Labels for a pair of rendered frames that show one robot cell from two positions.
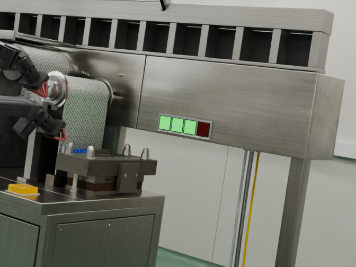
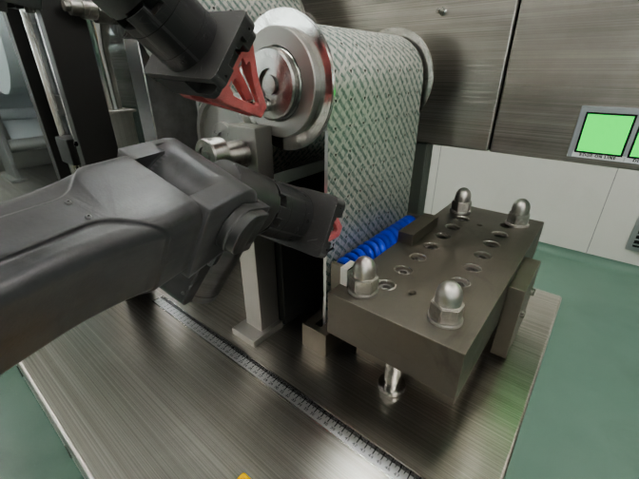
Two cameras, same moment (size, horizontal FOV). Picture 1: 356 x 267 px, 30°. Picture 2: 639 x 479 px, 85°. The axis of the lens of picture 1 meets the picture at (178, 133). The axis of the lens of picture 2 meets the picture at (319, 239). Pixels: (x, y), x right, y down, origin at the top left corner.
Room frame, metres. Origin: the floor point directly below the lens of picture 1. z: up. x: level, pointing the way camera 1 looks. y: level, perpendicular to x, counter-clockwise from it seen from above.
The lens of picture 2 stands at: (2.07, 0.41, 1.27)
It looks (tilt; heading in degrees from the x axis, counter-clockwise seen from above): 26 degrees down; 4
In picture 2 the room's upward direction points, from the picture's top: straight up
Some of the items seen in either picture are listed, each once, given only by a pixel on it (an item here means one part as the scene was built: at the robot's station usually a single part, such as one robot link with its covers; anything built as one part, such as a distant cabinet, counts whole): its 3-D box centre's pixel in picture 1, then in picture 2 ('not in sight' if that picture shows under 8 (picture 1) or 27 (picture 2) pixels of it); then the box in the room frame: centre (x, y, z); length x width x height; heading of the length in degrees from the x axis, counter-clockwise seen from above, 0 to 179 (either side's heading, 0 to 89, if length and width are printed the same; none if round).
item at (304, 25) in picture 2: (54, 90); (282, 84); (2.50, 0.48, 1.25); 0.15 x 0.01 x 0.15; 55
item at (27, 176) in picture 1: (32, 140); (248, 243); (2.48, 0.54, 1.05); 0.06 x 0.05 x 0.31; 145
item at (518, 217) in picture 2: (145, 153); (519, 211); (2.63, 0.12, 1.05); 0.04 x 0.04 x 0.04
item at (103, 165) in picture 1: (108, 164); (453, 268); (2.53, 0.25, 1.00); 0.40 x 0.16 x 0.06; 145
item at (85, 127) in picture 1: (82, 130); (375, 186); (2.56, 0.36, 1.11); 0.23 x 0.01 x 0.18; 145
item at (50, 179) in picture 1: (76, 179); (367, 295); (2.56, 0.36, 0.92); 0.28 x 0.04 x 0.04; 145
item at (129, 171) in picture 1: (128, 177); (517, 306); (2.48, 0.16, 0.96); 0.10 x 0.03 x 0.11; 145
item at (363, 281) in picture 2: (69, 148); (363, 274); (2.42, 0.38, 1.05); 0.04 x 0.04 x 0.04
